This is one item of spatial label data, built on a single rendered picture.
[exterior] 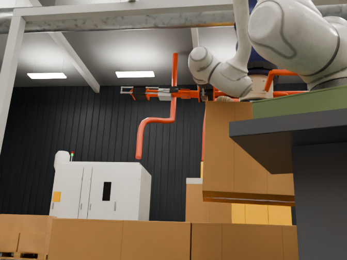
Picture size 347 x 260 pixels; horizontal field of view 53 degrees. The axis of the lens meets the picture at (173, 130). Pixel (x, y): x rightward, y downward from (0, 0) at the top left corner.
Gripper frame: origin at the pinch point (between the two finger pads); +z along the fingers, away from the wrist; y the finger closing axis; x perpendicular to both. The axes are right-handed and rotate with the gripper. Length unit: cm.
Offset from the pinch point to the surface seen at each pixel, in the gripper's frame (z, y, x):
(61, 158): 722, -134, -437
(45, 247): 561, 95, -364
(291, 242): -21, 72, 35
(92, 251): -21, 79, -44
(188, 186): 146, 26, -22
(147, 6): 176, -192, -80
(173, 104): 808, -324, -143
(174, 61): 807, -469, -146
